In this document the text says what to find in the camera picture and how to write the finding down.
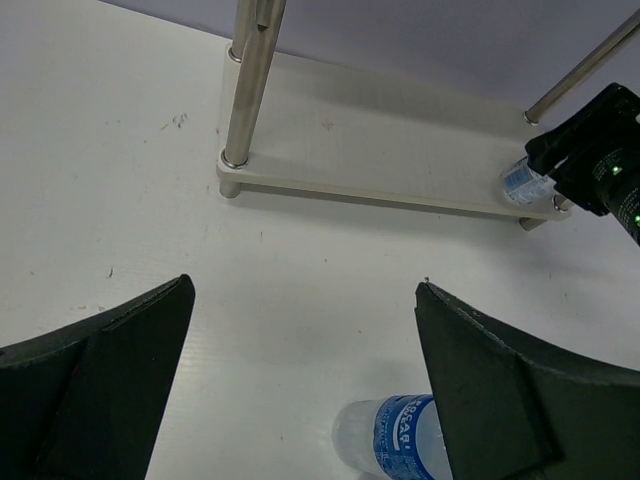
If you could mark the plastic water bottle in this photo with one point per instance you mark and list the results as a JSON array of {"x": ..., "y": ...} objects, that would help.
[
  {"x": 523, "y": 186},
  {"x": 398, "y": 437}
]

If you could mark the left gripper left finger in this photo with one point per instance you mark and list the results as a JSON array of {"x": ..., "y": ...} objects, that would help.
[{"x": 86, "y": 401}]

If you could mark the white two-tier shelf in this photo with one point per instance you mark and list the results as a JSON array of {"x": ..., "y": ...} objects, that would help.
[{"x": 297, "y": 125}]

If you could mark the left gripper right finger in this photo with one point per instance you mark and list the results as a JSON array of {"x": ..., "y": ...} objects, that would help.
[{"x": 513, "y": 406}]

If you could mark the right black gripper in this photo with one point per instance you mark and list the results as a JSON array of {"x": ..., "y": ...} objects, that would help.
[{"x": 593, "y": 156}]

